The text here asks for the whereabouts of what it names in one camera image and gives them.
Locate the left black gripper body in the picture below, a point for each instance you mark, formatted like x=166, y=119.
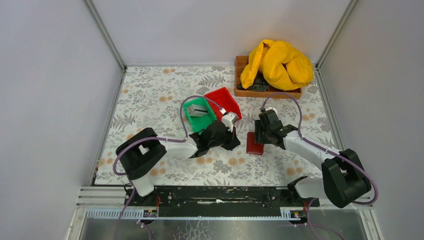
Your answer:
x=224, y=136

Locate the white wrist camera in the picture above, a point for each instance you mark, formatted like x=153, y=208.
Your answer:
x=228, y=119
x=268, y=108

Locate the floral table mat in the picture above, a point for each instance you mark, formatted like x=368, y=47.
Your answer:
x=151, y=97

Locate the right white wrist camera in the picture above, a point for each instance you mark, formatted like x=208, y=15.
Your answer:
x=268, y=108

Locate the yellow cloth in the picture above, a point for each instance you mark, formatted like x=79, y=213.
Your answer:
x=282, y=66

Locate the green plastic bin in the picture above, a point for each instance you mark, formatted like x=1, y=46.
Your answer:
x=199, y=123

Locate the red plastic bin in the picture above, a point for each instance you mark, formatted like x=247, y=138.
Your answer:
x=224, y=99

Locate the dark green item in tray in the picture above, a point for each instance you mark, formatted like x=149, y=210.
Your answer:
x=259, y=85

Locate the wooden tray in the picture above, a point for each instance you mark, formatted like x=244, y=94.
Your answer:
x=240, y=63

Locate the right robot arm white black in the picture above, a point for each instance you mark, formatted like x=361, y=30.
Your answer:
x=343, y=178

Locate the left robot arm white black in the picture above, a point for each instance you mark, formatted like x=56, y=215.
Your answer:
x=144, y=150

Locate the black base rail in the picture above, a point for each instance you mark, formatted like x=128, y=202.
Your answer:
x=220, y=201

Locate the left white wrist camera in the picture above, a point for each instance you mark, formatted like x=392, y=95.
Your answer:
x=228, y=119

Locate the red leather card holder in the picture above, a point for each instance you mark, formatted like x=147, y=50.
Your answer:
x=252, y=147

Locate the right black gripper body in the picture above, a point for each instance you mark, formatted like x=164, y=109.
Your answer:
x=262, y=133

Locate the silver cards in green bin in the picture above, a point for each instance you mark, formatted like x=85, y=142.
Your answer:
x=195, y=110

